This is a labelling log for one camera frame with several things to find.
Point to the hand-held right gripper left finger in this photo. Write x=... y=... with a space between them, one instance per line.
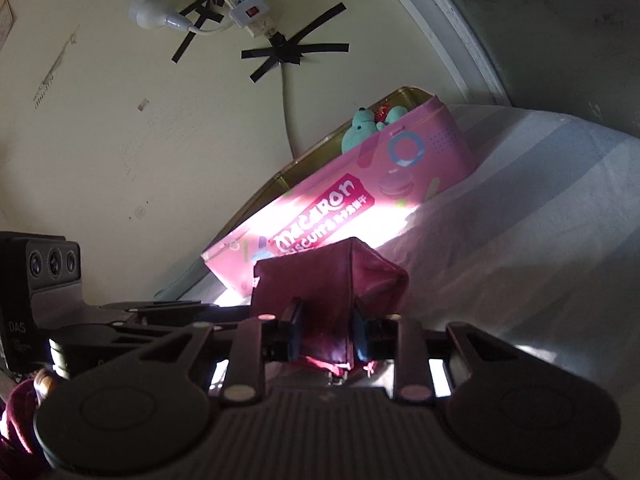
x=295 y=332

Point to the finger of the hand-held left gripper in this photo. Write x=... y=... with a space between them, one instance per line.
x=175 y=314

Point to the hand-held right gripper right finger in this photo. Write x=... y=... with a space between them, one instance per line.
x=360 y=335

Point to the dark red snack packet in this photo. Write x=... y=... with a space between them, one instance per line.
x=320 y=280

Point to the pink biscuit tin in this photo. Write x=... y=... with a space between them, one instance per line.
x=350 y=195

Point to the person's left hand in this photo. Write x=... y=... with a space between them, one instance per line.
x=17 y=425

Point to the teal plush toy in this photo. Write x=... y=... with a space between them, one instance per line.
x=360 y=130

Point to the small red toy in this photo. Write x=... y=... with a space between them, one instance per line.
x=384 y=112

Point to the white bulb-shaped plug lamp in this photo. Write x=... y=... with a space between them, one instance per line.
x=152 y=10

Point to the black tape cross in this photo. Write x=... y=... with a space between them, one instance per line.
x=285 y=52

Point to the black tape strips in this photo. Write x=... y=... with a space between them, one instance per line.
x=197 y=25

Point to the beige wall notice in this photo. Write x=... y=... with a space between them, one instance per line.
x=5 y=17

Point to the white window frame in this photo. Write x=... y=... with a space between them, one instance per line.
x=450 y=25

